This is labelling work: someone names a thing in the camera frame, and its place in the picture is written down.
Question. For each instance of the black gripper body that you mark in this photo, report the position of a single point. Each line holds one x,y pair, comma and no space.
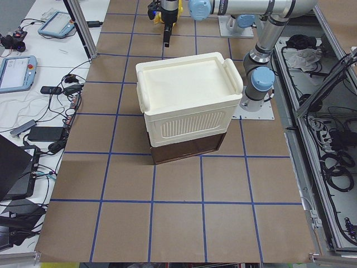
169,16

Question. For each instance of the dark brown wooden drawer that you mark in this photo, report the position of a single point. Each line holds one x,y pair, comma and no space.
182,150

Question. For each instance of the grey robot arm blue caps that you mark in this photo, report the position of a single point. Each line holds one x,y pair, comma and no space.
260,78

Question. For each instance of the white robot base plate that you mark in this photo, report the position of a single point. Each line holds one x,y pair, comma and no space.
254,112

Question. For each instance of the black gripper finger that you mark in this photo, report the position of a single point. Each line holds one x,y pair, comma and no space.
167,36

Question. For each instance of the second grey robot arm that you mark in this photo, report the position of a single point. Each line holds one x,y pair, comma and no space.
240,25

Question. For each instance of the black power adapter brick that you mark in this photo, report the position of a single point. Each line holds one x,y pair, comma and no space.
45,134

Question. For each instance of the upper blue teach pendant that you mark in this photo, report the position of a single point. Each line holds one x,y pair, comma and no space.
59,25

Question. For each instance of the aluminium frame post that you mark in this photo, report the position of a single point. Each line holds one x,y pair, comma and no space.
77,16

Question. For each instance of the blue teach pendant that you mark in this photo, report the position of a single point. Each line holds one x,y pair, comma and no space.
18,73
59,25

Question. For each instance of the white crumpled cloth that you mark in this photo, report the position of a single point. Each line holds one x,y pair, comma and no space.
305,59

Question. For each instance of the lower blue teach pendant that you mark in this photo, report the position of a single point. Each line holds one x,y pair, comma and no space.
18,73

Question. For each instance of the black laptop computer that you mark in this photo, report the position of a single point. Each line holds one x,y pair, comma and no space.
18,170

